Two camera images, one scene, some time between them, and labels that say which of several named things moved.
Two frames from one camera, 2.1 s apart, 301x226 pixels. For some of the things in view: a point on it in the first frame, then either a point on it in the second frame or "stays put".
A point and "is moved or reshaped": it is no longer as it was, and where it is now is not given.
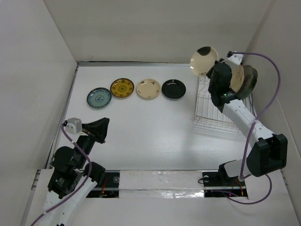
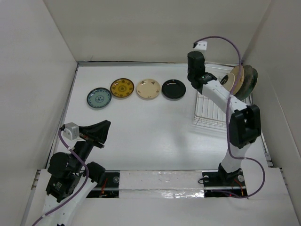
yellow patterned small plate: [122, 87] stays put
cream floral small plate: [148, 88] stays put
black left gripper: [97, 129] stays put
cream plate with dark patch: [202, 60] is moved or reshaped
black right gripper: [221, 60] → [204, 58]
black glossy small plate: [173, 89] stays put
